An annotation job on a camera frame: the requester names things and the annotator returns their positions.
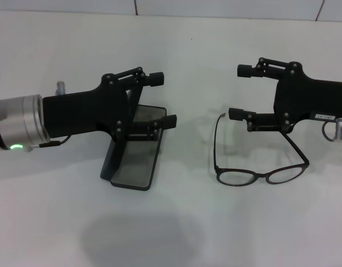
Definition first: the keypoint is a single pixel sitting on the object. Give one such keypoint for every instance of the black glasses case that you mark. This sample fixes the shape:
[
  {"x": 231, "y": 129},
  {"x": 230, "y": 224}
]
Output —
[{"x": 137, "y": 167}]

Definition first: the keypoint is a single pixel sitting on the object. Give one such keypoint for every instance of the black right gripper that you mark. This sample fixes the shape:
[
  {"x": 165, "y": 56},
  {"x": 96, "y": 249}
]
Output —
[{"x": 313, "y": 97}]

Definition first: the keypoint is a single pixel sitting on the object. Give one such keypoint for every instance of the black glasses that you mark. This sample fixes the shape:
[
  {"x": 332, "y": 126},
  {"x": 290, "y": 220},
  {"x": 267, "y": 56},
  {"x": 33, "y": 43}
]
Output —
[{"x": 262, "y": 176}]

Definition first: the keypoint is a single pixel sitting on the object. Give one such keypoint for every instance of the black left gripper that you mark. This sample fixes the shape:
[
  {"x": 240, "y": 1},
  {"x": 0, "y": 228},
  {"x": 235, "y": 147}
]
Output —
[{"x": 84, "y": 111}]

